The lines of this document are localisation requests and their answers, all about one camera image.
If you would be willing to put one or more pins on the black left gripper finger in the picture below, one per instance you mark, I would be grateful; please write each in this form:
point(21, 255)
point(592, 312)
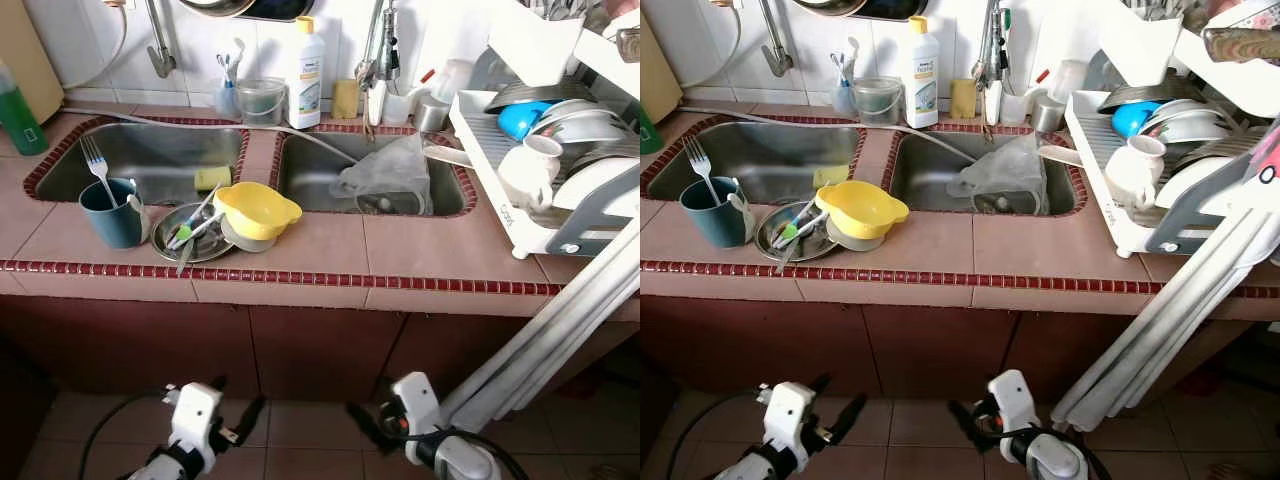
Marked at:
point(217, 384)
point(852, 415)
point(252, 415)
point(821, 384)

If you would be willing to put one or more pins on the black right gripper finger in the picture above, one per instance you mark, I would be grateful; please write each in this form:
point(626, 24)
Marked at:
point(965, 417)
point(366, 420)

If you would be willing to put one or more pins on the green and white spoon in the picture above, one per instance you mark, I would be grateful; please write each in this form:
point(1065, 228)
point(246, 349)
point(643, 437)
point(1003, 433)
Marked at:
point(182, 236)
point(790, 232)

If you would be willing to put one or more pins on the white plastic stick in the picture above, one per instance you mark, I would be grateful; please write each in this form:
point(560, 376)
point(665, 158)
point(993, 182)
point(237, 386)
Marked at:
point(205, 208)
point(810, 212)

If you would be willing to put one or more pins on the yellow bowl with grey base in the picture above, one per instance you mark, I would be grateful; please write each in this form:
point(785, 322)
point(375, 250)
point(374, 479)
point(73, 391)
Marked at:
point(255, 208)
point(860, 208)

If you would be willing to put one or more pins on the teal plastic mug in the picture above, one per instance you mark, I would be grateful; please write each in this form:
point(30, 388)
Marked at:
point(712, 220)
point(110, 220)

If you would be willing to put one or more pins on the steel fork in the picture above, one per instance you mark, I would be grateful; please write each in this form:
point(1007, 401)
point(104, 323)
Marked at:
point(98, 165)
point(702, 165)

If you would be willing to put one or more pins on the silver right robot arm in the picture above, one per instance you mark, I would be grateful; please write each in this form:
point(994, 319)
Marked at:
point(1060, 462)
point(465, 462)

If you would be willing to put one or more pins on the steel knife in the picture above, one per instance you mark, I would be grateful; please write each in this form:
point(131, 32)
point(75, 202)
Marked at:
point(188, 255)
point(788, 255)

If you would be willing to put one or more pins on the round steel plate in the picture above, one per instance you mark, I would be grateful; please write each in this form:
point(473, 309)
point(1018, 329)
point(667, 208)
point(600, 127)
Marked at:
point(808, 250)
point(205, 250)

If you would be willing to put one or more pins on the folded white drying rack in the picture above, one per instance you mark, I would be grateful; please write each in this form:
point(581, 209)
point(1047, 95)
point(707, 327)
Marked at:
point(1170, 330)
point(560, 330)

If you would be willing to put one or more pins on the yellow dish sponge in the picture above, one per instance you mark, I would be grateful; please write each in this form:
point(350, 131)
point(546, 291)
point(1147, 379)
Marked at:
point(830, 176)
point(212, 178)

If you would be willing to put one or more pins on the stainless steel sink basin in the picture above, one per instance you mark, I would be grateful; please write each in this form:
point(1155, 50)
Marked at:
point(775, 150)
point(925, 180)
point(160, 150)
point(310, 180)

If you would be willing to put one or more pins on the clear plastic bag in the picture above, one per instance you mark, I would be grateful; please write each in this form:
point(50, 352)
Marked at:
point(390, 175)
point(1005, 175)

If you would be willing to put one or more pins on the beige rack drain spout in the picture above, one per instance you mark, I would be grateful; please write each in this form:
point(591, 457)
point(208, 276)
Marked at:
point(450, 156)
point(1062, 156)

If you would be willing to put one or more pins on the white plastic dish rack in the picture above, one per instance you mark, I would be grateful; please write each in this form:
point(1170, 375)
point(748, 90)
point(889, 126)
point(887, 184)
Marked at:
point(480, 160)
point(1095, 160)

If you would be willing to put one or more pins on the plain white ceramic mug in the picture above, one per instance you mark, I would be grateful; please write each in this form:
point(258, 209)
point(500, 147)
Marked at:
point(1135, 175)
point(525, 175)

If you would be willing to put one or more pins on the clear toothbrush cup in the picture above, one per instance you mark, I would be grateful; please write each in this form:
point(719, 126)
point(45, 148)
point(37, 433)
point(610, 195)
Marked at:
point(226, 100)
point(843, 100)

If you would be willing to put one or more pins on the clear plastic tub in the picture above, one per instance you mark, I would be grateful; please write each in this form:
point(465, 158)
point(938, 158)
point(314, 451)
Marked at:
point(260, 103)
point(877, 103)

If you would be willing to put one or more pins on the large white plate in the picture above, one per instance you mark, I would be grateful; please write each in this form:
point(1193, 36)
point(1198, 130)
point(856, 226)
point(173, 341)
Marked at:
point(1195, 185)
point(595, 185)

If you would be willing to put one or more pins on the green dish soap bottle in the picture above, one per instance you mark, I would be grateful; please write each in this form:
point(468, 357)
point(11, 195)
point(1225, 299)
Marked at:
point(20, 125)
point(648, 135)

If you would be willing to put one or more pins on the steel cup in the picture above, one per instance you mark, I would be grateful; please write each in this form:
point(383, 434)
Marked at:
point(430, 115)
point(1048, 115)

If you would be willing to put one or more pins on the white detergent bottle yellow cap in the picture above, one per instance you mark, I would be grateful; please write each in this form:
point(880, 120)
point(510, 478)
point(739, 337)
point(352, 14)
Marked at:
point(305, 85)
point(922, 85)

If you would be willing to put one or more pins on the tan scrubbing sponge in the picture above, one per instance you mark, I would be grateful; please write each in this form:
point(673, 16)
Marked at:
point(964, 100)
point(346, 100)

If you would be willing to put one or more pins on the blue bowl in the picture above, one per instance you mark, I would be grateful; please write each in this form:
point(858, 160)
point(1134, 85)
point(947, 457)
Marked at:
point(518, 122)
point(1132, 120)

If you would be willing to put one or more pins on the steel bowl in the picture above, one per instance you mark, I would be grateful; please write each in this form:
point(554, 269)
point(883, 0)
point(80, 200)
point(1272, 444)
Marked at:
point(1140, 95)
point(530, 95)

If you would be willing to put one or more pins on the chrome swivel faucet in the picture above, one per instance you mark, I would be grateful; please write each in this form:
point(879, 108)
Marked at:
point(385, 45)
point(995, 45)

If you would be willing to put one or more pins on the dark hanging pan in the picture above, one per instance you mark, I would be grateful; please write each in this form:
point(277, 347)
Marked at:
point(880, 9)
point(270, 10)

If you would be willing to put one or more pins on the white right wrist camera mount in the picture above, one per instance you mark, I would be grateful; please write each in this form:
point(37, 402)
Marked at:
point(418, 400)
point(1015, 398)

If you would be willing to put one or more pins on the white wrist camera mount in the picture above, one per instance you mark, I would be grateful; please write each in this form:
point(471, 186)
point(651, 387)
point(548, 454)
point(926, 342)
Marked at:
point(418, 400)
point(1015, 398)
point(790, 415)
point(195, 415)

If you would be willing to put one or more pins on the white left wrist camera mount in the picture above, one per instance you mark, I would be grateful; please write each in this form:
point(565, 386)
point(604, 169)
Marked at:
point(790, 415)
point(195, 415)

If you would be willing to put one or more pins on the chrome wall tap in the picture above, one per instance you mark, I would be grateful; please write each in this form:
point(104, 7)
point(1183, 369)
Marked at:
point(160, 55)
point(775, 55)

